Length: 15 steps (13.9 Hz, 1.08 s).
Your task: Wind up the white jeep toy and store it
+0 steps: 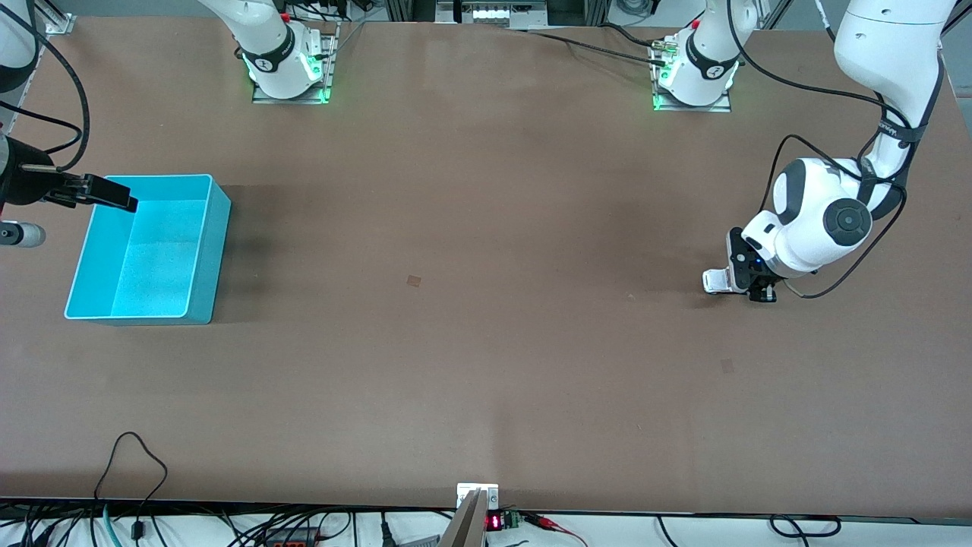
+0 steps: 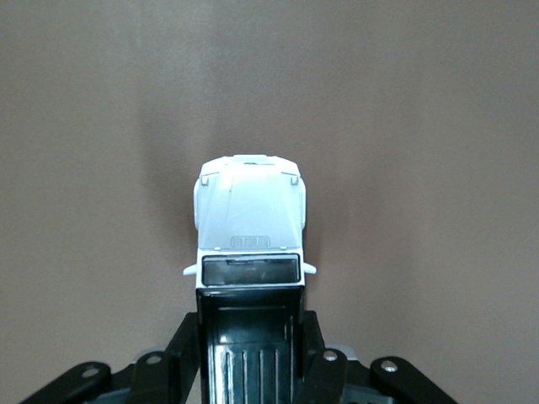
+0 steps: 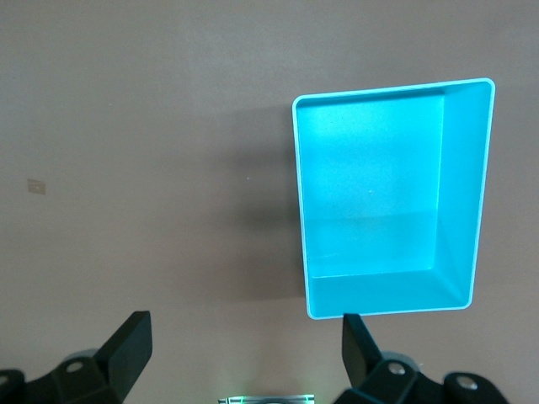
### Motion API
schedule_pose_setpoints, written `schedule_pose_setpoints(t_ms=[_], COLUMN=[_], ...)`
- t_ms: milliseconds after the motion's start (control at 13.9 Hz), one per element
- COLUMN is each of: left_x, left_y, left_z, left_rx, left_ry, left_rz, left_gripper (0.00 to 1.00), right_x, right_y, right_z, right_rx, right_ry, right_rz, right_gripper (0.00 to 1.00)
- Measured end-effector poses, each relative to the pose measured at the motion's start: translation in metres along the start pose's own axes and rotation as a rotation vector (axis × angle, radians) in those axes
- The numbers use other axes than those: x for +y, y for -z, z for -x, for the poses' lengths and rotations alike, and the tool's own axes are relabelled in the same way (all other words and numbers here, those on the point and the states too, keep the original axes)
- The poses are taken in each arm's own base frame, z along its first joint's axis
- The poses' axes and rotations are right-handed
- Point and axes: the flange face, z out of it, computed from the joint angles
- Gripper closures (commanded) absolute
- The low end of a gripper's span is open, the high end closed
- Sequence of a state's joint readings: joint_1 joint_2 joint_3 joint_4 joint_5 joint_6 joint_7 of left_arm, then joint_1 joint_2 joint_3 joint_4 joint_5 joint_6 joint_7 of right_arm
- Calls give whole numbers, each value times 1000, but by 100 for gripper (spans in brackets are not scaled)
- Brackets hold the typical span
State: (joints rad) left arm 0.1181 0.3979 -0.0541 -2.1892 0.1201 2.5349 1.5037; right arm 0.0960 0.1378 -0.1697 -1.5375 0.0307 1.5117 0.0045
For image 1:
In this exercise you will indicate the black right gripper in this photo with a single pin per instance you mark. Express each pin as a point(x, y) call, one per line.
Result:
point(21, 184)

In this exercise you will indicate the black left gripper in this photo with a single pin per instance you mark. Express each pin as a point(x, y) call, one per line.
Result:
point(763, 291)

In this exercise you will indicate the white jeep toy black roof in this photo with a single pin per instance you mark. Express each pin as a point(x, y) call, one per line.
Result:
point(715, 282)

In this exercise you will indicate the cyan plastic bin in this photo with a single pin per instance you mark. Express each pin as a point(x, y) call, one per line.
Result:
point(152, 258)

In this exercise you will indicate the silver lit device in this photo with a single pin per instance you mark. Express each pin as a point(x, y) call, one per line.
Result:
point(493, 14)

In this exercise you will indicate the red digit display module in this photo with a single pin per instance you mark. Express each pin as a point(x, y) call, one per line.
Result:
point(495, 521)

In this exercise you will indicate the black box red buttons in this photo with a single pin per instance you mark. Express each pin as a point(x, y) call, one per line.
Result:
point(292, 538)

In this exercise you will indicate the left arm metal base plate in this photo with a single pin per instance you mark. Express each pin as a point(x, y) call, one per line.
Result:
point(721, 106)

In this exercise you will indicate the aluminium frame profile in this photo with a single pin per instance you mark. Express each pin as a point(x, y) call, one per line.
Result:
point(960, 15)
point(57, 19)

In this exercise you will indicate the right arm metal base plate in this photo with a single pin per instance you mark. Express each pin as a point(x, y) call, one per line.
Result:
point(328, 76)

